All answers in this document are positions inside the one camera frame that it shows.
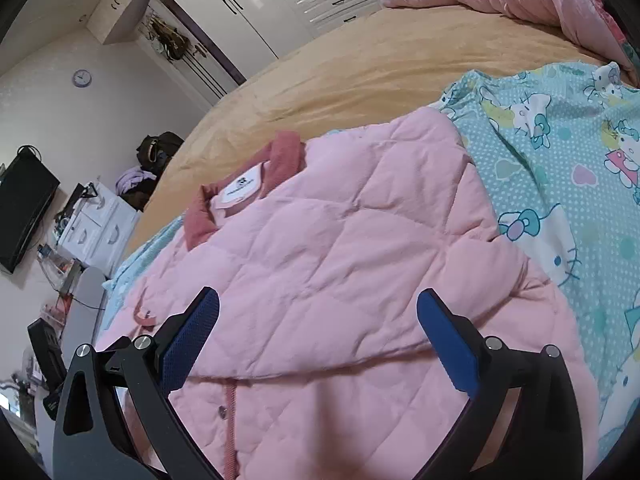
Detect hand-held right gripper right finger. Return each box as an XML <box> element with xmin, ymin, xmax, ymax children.
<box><xmin>416</xmin><ymin>288</ymin><xmax>596</xmax><ymax>480</ymax></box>

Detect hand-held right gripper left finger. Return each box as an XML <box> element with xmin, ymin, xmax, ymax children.
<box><xmin>52</xmin><ymin>286</ymin><xmax>223</xmax><ymax>480</ymax></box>

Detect pink quilted jacket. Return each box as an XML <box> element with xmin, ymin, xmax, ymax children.
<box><xmin>95</xmin><ymin>105</ymin><xmax>601</xmax><ymax>480</ymax></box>

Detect dark clothes pile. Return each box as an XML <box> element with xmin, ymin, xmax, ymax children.
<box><xmin>122</xmin><ymin>180</ymin><xmax>161</xmax><ymax>211</ymax></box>

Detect purple clothes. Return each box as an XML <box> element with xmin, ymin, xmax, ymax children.
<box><xmin>116</xmin><ymin>167</ymin><xmax>158</xmax><ymax>196</ymax></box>

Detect white drawer cabinet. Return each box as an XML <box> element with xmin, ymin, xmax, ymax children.
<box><xmin>52</xmin><ymin>182</ymin><xmax>141</xmax><ymax>281</ymax></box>

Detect black electronic device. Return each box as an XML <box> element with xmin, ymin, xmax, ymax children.
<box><xmin>27</xmin><ymin>317</ymin><xmax>66</xmax><ymax>391</ymax></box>

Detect dark bag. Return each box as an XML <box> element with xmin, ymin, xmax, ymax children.
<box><xmin>136</xmin><ymin>131</ymin><xmax>185</xmax><ymax>171</ymax></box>

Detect teal cartoon cat printed blanket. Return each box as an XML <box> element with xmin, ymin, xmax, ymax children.
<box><xmin>102</xmin><ymin>61</ymin><xmax>640</xmax><ymax>466</ymax></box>

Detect black television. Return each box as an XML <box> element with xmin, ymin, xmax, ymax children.
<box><xmin>0</xmin><ymin>146</ymin><xmax>61</xmax><ymax>275</ymax></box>

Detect tan bed cover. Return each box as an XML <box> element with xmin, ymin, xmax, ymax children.
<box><xmin>122</xmin><ymin>4</ymin><xmax>608</xmax><ymax>256</ymax></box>

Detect hanging bags on door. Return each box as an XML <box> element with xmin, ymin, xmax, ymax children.
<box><xmin>145</xmin><ymin>7</ymin><xmax>208</xmax><ymax>63</ymax></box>

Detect white wardrobe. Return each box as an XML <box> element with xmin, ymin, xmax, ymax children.
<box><xmin>85</xmin><ymin>0</ymin><xmax>416</xmax><ymax>106</ymax></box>

